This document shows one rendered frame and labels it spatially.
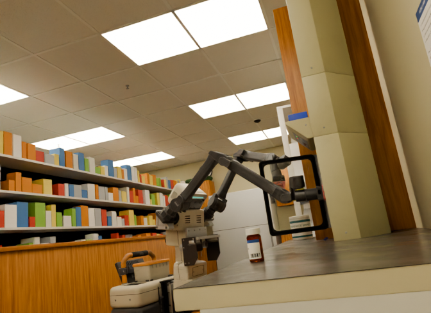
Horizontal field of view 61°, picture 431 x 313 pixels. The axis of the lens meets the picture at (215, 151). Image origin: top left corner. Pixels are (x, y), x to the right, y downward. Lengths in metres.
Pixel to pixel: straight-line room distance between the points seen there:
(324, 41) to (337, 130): 0.46
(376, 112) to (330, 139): 0.49
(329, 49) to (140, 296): 1.71
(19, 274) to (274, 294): 2.26
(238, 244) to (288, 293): 6.12
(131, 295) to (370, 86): 1.80
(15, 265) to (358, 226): 2.07
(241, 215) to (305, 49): 5.15
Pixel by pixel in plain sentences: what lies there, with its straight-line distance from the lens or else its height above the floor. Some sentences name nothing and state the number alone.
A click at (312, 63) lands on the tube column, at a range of 1.86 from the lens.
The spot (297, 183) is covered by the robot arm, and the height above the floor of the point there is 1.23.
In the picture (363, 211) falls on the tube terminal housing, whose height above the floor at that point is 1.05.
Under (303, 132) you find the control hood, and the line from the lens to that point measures 1.75.
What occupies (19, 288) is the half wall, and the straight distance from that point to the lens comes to 2.78.
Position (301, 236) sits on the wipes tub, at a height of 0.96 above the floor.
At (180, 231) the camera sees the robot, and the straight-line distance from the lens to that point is 2.32.
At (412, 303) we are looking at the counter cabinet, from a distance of 0.68.
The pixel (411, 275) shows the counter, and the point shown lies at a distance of 0.68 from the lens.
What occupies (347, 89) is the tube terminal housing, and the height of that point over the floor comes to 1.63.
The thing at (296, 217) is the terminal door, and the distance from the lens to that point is 1.98.
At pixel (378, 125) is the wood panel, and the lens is 2.15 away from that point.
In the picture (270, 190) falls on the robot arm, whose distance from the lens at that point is 1.87.
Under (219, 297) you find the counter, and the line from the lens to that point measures 0.70.
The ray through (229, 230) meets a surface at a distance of 6.82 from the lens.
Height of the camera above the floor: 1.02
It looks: 13 degrees up
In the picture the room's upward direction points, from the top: 8 degrees counter-clockwise
